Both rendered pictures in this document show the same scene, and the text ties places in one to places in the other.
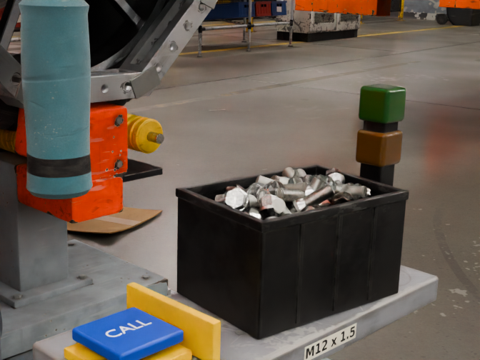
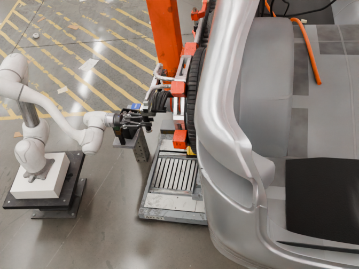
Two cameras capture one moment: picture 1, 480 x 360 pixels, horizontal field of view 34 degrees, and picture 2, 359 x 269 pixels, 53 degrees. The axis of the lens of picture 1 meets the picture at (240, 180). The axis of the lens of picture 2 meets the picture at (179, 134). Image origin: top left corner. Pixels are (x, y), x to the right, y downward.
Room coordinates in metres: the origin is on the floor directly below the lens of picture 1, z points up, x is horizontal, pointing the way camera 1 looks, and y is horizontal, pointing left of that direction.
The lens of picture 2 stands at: (2.68, -0.55, 2.37)
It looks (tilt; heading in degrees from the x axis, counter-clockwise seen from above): 47 degrees down; 155
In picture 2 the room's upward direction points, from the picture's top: 10 degrees counter-clockwise
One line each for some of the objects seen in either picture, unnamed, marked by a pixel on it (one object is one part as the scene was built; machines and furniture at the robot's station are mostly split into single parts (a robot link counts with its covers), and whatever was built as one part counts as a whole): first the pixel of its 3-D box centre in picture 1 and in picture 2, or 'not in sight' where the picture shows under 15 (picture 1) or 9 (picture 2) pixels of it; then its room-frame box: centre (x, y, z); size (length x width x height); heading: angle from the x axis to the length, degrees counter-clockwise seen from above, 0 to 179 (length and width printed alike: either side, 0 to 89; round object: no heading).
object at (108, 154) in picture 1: (68, 156); not in sight; (1.25, 0.28, 0.48); 0.16 x 0.12 x 0.17; 47
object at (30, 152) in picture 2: not in sight; (29, 153); (0.66, -0.76, 0.57); 0.18 x 0.16 x 0.22; 147
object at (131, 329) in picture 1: (128, 340); (135, 107); (0.63, 0.09, 0.47); 0.07 x 0.07 x 0.02; 47
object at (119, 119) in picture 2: not in sight; (123, 120); (1.08, -0.15, 0.83); 0.09 x 0.08 x 0.07; 47
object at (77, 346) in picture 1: (128, 353); not in sight; (0.63, 0.09, 0.46); 0.08 x 0.08 x 0.01; 47
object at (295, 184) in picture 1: (291, 236); (127, 123); (0.79, -0.06, 0.51); 0.20 x 0.14 x 0.13; 129
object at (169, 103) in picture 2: not in sight; (177, 101); (1.17, 0.20, 0.85); 0.21 x 0.14 x 0.14; 47
